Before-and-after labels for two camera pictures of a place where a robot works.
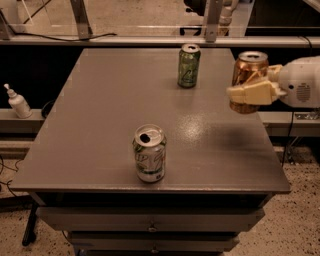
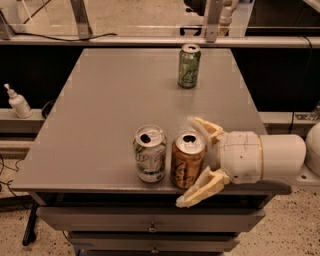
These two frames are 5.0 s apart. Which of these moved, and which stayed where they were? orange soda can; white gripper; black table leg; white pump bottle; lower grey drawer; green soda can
Moved: orange soda can; white gripper
Stayed: white pump bottle; black table leg; green soda can; lower grey drawer
